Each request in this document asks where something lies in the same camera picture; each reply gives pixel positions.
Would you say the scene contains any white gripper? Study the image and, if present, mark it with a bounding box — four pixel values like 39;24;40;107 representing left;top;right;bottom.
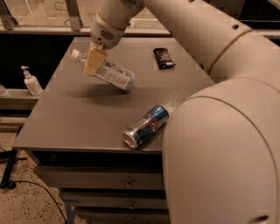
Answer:
84;13;124;76

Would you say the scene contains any clear plastic water bottle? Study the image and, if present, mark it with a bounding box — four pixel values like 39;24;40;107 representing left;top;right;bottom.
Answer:
70;49;135;91

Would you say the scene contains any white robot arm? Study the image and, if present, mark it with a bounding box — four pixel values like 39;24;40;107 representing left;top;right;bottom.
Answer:
91;0;280;224

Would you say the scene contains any white pump dispenser bottle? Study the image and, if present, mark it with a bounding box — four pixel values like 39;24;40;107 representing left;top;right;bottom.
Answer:
21;66;43;96

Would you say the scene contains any dark snack bar wrapper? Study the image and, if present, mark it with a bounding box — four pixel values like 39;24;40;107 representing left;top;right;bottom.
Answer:
153;48;175;70

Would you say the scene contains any grey drawer cabinet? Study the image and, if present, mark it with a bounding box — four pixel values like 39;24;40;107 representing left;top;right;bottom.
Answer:
13;38;213;224

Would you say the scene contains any blue silver energy drink can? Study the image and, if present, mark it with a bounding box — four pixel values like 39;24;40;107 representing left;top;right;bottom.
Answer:
122;105;169;149

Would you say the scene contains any grey metal railing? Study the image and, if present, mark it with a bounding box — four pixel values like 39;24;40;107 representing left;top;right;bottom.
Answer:
0;0;280;39

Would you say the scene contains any black stand leg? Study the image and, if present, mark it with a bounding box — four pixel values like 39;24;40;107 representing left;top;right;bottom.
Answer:
0;149;17;189

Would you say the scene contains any black floor cable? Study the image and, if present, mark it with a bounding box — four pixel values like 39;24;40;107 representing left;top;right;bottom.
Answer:
11;179;68;224

